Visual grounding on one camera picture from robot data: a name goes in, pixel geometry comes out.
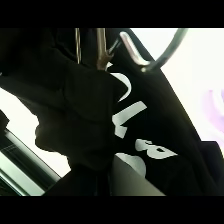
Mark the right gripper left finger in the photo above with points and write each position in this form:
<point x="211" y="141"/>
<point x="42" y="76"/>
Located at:
<point x="86" y="185"/>

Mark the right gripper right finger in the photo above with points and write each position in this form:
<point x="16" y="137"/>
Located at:
<point x="130" y="181"/>

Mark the black shirt with white print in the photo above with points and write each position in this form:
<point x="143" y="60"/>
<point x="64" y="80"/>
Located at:
<point x="83" y="110"/>

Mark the silver frame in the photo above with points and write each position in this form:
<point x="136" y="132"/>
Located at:
<point x="20" y="173"/>

